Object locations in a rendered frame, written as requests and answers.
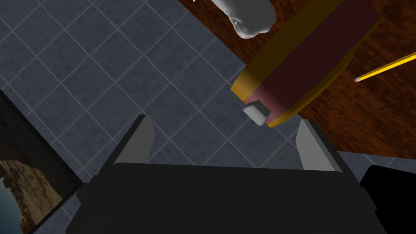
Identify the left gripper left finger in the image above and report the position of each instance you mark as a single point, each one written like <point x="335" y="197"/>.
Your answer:
<point x="138" y="143"/>

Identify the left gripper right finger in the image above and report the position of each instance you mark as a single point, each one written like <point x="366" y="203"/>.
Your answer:
<point x="313" y="148"/>

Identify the brown wooden table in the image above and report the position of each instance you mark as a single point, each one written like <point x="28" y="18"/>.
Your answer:
<point x="364" y="120"/>

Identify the yellow and maroon drawer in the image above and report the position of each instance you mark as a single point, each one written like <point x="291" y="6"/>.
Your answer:
<point x="302" y="61"/>

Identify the yellow pencil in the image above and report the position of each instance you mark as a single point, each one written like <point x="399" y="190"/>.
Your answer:
<point x="386" y="67"/>

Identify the framed cliff picture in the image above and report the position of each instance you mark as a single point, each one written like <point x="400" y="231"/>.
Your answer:
<point x="22" y="182"/>

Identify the white lumpy object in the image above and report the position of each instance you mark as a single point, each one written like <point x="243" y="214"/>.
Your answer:
<point x="248" y="16"/>

